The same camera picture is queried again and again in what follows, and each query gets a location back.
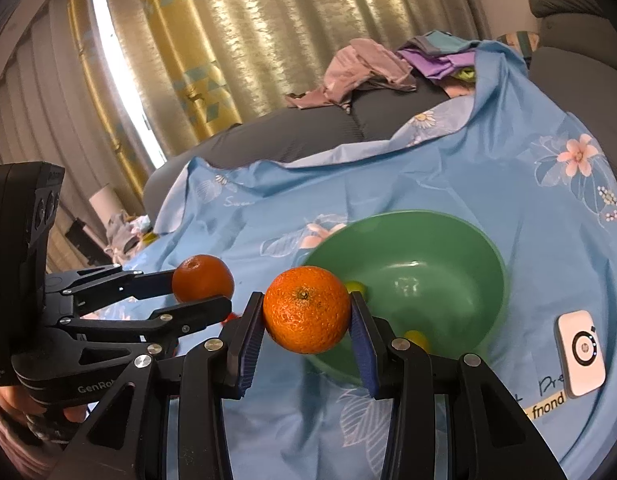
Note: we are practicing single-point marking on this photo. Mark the purple garment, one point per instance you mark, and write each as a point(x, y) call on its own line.
point(428, 63)

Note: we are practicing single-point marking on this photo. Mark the peach garment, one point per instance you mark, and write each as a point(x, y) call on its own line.
point(458, 91)

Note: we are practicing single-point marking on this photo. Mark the crumpled plastic bags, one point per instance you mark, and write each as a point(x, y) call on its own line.
point(126, 232)

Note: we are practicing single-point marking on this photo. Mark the patterned cushion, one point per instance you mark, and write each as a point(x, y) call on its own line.
point(518, 42)

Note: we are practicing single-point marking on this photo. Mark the green tomato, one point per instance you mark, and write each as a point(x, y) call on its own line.
point(357, 288)

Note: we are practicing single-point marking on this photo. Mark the blue floral bed sheet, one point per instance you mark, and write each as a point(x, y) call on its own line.
point(438, 175)

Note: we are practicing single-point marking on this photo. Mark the gold patterned curtain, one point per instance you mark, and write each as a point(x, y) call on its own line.
point(288, 20)
point(48, 85)

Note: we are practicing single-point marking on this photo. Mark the lime green garment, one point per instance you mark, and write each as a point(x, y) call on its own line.
point(463, 74)

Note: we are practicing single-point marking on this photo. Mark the white cardboard box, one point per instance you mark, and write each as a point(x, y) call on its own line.
point(104, 202)

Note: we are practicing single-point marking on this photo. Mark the white electronic device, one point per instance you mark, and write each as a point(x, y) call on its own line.
point(581, 350)

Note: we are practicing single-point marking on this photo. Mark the green plastic bowl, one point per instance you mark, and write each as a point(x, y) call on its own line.
point(438, 270)

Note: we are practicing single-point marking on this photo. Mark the pink garment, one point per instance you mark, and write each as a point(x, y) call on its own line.
point(358, 67)

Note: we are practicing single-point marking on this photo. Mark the teal garment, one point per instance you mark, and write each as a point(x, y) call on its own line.
point(433, 39)

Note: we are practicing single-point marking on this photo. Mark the small yellow tomato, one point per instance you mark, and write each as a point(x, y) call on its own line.
point(417, 338)

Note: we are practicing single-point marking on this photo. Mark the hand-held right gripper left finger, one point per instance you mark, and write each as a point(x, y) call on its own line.
point(251, 342)

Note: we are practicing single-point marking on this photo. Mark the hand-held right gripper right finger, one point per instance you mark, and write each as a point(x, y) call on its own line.
point(361, 350)

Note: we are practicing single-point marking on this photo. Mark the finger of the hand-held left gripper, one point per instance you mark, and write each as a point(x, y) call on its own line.
point(188, 317)
point(138, 285)

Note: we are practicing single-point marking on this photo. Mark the grey sofa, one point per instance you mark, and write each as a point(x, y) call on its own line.
point(313, 130)

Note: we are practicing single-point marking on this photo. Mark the orange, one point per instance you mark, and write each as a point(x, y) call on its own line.
point(306, 310)
point(203, 280)

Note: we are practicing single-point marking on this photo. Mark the person's left hand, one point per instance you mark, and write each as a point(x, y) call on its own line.
point(13, 402)

